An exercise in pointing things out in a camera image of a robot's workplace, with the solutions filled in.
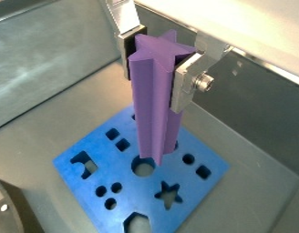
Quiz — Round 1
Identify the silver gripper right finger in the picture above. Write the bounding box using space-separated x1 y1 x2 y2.
170 31 233 114

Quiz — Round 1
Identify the dark grey round base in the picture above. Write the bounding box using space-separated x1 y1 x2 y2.
0 179 46 233

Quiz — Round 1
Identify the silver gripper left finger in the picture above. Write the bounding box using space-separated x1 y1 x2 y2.
100 0 147 79

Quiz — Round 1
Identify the blue shape-sorting board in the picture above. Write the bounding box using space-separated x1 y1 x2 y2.
54 106 229 233

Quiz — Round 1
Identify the purple star-shaped peg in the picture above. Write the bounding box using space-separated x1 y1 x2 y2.
128 30 197 165

